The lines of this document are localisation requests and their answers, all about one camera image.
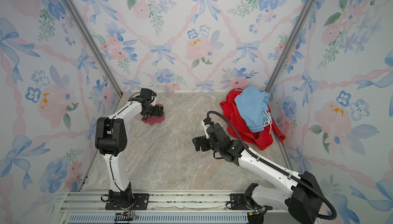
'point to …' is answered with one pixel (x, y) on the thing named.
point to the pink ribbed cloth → (152, 120)
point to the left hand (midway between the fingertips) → (156, 110)
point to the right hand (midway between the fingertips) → (199, 137)
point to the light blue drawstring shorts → (253, 104)
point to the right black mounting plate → (237, 202)
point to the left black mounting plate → (140, 202)
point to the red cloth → (238, 125)
